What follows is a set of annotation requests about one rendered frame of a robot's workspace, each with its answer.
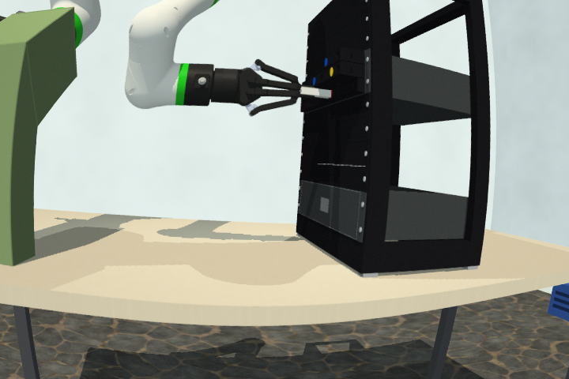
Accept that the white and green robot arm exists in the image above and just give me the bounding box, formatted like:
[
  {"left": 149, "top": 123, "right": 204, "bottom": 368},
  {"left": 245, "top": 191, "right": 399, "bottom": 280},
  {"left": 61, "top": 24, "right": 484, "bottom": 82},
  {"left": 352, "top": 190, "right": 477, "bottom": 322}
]
[{"left": 50, "top": 0, "right": 220, "bottom": 109}]

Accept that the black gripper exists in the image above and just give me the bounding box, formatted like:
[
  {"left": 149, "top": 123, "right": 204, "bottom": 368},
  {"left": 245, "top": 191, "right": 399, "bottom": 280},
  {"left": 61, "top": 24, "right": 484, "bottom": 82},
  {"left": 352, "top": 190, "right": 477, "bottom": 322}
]
[{"left": 211, "top": 59, "right": 331, "bottom": 116}]

